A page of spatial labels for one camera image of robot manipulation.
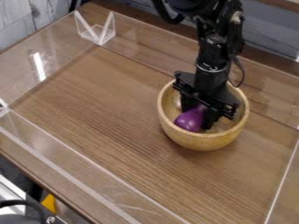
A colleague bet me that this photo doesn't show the purple toy eggplant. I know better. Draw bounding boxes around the purple toy eggplant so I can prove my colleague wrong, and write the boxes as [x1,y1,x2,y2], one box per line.
[173,105,207,132]

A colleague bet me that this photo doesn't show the clear acrylic corner bracket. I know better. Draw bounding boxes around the clear acrylic corner bracket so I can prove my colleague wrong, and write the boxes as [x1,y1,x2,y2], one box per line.
[73,11,116,46]

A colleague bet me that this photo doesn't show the black cable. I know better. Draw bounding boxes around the black cable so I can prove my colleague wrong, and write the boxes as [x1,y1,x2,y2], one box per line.
[0,199,44,224]

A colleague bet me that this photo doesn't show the clear acrylic barrier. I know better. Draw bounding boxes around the clear acrylic barrier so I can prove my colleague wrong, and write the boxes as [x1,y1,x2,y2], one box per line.
[0,103,189,224]
[264,140,299,224]

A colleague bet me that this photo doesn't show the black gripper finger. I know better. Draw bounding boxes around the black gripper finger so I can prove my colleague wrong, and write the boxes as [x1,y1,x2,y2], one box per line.
[181,93,199,112]
[201,105,223,130]

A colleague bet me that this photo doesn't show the brown wooden bowl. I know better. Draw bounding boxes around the brown wooden bowl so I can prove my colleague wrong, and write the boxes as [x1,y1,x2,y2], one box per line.
[156,80,249,151]

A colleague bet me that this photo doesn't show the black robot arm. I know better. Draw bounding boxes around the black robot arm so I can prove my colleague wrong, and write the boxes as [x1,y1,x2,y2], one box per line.
[152,0,244,130]

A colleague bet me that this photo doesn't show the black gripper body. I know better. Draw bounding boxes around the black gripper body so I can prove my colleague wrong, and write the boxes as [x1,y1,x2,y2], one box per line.
[172,64,239,120]

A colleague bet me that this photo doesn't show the clear acrylic front barrier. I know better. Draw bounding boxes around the clear acrylic front barrier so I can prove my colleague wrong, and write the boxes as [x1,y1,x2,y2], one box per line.
[0,103,189,224]

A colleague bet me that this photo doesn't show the clear acrylic right barrier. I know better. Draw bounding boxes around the clear acrylic right barrier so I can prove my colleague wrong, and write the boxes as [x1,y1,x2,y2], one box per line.
[264,140,299,224]

